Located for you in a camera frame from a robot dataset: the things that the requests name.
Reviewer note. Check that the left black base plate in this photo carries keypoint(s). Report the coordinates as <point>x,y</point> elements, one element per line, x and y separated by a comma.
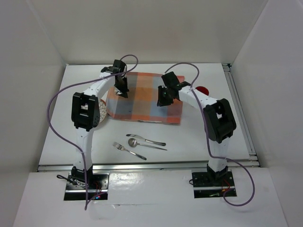
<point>98,184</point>

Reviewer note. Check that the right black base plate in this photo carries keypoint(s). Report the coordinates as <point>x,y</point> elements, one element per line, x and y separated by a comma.
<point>204,179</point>

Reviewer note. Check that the silver table knife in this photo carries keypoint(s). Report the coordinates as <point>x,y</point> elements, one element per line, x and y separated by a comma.
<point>146,140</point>

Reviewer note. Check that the aluminium frame rail front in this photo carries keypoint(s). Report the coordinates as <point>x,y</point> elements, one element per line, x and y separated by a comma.
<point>131,166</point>

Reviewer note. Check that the floral patterned ceramic plate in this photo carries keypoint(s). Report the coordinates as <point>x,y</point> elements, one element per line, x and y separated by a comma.
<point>102,110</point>

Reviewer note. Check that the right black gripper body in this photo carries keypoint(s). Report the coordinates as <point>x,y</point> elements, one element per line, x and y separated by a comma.
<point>164,97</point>

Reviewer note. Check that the red mug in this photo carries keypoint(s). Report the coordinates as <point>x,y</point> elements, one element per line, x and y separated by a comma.
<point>203,90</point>

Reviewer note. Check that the aluminium frame rail right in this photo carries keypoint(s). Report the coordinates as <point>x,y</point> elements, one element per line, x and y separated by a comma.
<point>239,110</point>

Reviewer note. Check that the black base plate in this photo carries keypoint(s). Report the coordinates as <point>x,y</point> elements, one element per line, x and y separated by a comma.
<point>98,184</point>
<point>204,179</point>

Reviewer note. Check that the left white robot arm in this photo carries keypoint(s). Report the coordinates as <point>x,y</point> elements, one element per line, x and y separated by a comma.
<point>85,114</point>

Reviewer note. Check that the aluminium frame rail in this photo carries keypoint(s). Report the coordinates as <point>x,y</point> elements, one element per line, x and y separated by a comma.
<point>131,166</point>
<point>239,110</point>

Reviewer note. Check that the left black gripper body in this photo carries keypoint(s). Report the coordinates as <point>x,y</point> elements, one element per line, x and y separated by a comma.
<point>121,85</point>

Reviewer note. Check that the silver spoon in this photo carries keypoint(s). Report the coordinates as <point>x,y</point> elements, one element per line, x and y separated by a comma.
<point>133,143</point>

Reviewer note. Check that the silver fork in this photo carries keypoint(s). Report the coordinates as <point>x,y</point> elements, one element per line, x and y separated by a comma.
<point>122,148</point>

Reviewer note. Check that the orange checked cloth placemat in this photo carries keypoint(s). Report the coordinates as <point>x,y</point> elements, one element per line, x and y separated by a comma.
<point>141,103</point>

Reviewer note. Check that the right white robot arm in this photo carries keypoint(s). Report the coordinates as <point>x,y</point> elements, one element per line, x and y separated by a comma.
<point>218,119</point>

